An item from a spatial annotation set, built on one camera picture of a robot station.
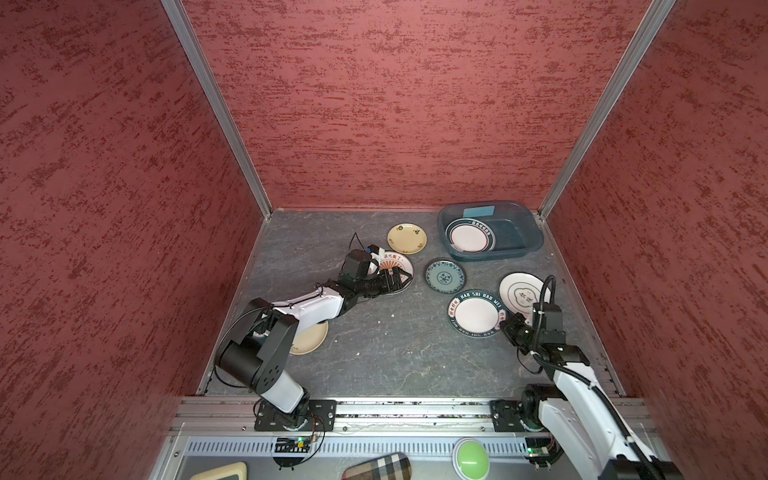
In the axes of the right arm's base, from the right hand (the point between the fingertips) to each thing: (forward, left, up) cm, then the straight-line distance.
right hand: (495, 326), depth 86 cm
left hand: (+11, +27, +6) cm, 30 cm away
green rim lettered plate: (+5, +4, -2) cm, 7 cm away
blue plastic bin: (+41, -20, -5) cm, 46 cm away
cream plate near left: (+1, +56, -6) cm, 56 cm away
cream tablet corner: (-31, +70, -2) cm, 76 cm away
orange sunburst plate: (+28, +29, -4) cm, 40 cm away
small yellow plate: (+37, +24, -3) cm, 44 cm away
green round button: (-31, +13, -2) cm, 33 cm away
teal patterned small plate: (+21, +11, -4) cm, 24 cm away
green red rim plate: (+37, -1, -2) cm, 37 cm away
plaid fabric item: (-32, +30, -1) cm, 44 cm away
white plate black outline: (+13, -13, -4) cm, 19 cm away
